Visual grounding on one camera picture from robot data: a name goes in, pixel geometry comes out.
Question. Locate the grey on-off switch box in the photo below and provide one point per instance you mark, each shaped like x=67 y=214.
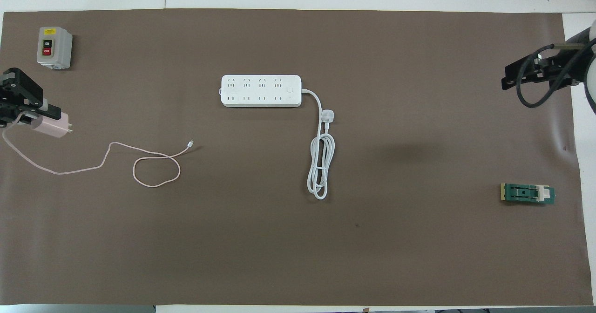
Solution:
x=51 y=47

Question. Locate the white power strip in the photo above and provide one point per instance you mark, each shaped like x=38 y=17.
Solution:
x=260 y=92

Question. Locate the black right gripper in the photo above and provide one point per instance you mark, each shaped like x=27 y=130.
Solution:
x=561 y=68

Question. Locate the pink wall charger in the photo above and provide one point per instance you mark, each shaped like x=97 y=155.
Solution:
x=51 y=127

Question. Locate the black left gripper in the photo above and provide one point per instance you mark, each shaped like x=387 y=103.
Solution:
x=21 y=94

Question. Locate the brown table mat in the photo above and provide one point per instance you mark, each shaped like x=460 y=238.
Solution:
x=279 y=234

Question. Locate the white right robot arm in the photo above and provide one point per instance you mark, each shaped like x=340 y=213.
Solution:
x=591 y=71

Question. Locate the green circuit board module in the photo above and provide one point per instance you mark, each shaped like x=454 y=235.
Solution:
x=521 y=194

